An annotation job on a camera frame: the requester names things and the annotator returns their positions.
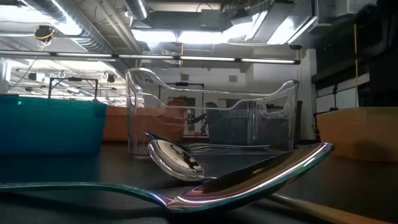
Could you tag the clear plastic bin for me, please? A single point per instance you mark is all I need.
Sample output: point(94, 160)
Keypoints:
point(133, 93)

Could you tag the large orange plastic bin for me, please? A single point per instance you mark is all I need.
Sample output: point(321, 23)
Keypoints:
point(115, 124)

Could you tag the grey ceiling ventilation box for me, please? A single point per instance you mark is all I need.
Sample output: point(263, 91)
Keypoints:
point(211, 20)

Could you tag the long ceiling light bar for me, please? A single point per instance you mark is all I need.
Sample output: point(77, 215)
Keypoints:
point(87, 55)

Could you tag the small teal plastic bin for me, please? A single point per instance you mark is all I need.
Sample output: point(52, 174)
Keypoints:
point(49, 124)

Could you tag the small orange plastic bin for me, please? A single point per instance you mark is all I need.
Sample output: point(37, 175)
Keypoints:
point(357, 130)

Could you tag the small silver spiral duct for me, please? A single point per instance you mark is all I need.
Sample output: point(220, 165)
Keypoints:
point(136, 9)

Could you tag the black metal frame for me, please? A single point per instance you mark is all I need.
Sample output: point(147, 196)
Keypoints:
point(73, 79)

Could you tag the large silver spiral duct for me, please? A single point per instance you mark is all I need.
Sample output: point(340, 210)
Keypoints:
point(90, 40)

